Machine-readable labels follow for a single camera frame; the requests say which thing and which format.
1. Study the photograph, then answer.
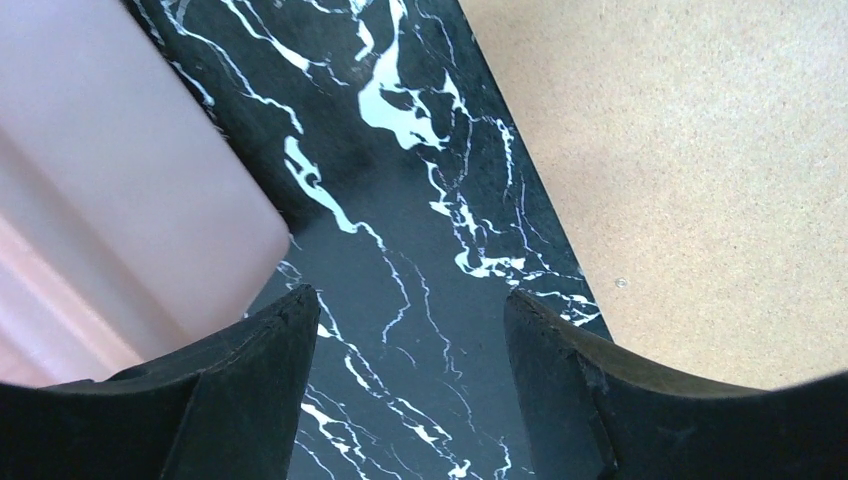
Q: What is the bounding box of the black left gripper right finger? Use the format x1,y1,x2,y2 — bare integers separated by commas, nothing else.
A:
504,290,847,479

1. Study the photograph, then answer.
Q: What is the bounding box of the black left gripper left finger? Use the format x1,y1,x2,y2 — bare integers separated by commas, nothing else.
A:
1,285,321,479

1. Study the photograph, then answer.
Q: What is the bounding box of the brown fibreboard backing board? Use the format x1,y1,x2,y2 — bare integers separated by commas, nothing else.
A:
463,1,847,388

